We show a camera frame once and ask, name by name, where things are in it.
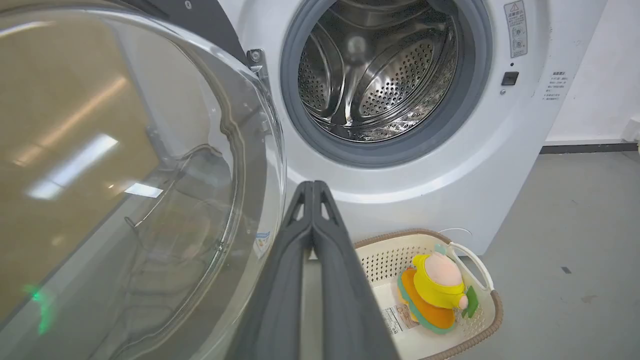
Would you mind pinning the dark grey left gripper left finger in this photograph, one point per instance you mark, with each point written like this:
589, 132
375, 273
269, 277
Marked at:
280, 300

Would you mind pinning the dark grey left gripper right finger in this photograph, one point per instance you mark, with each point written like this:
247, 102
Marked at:
345, 300

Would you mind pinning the glass washing machine door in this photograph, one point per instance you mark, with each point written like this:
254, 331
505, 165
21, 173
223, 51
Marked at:
125, 175

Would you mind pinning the white front-load washing machine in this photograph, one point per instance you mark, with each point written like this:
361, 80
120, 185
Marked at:
450, 175

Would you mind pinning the metal door hinge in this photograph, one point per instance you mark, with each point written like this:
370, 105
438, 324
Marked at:
256, 57

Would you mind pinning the black door latch slot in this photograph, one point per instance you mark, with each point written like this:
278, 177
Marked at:
510, 78

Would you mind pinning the white product label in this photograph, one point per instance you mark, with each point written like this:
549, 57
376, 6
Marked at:
398, 320

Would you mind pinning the yellow and orange plush doll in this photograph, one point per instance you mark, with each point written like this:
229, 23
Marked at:
435, 295

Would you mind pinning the cream laundry basket brown rim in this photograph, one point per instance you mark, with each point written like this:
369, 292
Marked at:
480, 330

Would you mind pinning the stainless steel washer drum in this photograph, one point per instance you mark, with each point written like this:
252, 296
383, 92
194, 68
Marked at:
378, 70

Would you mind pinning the printed instruction text label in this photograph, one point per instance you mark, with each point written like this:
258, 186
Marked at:
555, 86

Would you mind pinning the warning label sticker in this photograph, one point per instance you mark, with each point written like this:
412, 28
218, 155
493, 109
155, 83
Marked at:
517, 27

